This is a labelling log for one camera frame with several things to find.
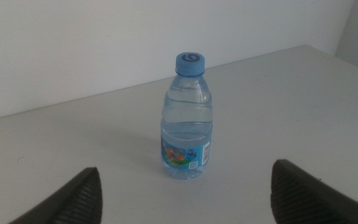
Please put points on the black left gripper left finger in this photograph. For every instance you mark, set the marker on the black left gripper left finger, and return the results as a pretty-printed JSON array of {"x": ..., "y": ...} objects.
[{"x": 76, "y": 202}]

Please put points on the clear water bottle blue cap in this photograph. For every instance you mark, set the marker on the clear water bottle blue cap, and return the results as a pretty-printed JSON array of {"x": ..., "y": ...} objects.
[{"x": 186, "y": 124}]

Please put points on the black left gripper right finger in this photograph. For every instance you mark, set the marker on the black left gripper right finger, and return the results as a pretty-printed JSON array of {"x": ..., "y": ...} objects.
[{"x": 306, "y": 199}]

